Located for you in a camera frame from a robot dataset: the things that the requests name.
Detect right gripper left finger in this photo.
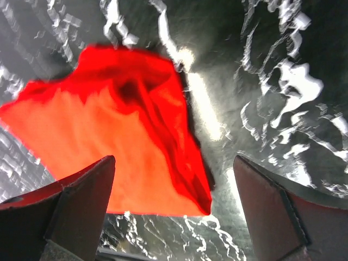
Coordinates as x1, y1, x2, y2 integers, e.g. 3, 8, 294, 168
1, 156, 115, 260

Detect red t-shirt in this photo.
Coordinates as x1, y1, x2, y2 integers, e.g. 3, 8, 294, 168
1, 46, 212, 216

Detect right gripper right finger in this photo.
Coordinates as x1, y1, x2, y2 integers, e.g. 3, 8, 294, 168
233, 155, 347, 261

